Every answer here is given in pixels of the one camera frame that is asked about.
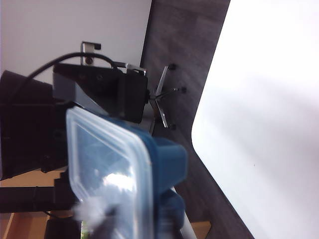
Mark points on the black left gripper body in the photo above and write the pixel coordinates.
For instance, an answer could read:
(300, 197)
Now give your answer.
(25, 139)

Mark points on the silver metal camera bracket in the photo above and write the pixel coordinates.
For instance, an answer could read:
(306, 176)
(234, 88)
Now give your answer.
(87, 51)

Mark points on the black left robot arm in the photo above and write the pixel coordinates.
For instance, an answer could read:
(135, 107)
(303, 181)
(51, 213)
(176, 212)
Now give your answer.
(22, 87)

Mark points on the black box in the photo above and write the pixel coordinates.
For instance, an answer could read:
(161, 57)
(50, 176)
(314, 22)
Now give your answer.
(62, 230)

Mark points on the chrome office chair base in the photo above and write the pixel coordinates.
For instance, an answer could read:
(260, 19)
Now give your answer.
(160, 82)

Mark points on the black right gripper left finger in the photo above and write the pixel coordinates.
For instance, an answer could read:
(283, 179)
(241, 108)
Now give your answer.
(103, 227)

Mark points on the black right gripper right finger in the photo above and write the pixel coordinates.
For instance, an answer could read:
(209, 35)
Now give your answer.
(188, 230)

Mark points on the black grey left wrist camera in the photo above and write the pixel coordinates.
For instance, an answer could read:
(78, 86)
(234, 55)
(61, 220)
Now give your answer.
(129, 97)

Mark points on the translucent plastic tray lid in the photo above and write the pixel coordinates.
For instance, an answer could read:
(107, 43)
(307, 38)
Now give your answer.
(112, 161)

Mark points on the black frame bar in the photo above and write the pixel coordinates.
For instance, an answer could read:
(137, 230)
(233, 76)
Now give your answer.
(25, 199)

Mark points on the dark blue ice cube tray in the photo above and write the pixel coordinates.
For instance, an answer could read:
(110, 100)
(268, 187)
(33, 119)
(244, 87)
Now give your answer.
(169, 159)

